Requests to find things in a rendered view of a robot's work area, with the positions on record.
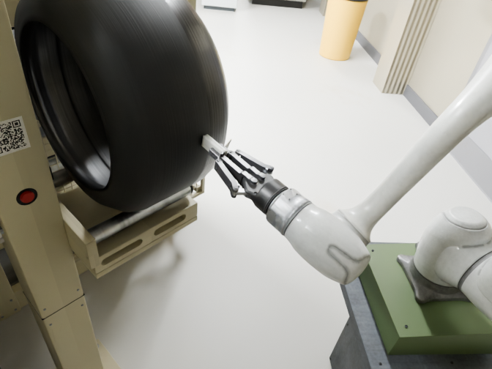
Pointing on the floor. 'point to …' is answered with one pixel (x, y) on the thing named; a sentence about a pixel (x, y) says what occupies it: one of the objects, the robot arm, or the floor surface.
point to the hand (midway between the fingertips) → (214, 148)
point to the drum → (341, 28)
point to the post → (39, 227)
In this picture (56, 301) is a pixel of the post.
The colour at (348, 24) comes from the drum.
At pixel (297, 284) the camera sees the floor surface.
